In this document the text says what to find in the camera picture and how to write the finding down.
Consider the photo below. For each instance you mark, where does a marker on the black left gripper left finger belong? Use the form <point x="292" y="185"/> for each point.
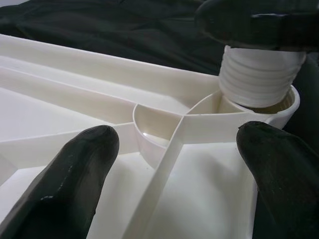
<point x="57" y="189"/>

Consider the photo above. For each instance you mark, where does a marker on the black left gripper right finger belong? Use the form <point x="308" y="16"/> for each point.
<point x="286" y="186"/>

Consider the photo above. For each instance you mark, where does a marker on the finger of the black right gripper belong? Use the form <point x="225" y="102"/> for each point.
<point x="261" y="22"/>

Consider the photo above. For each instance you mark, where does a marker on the white plastic table leg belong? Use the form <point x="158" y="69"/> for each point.
<point x="259" y="79"/>

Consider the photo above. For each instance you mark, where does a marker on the white plastic table top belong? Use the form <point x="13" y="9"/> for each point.
<point x="74" y="82"/>

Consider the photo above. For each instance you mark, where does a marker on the black cloth table cover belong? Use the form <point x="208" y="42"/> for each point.
<point x="99" y="25"/>

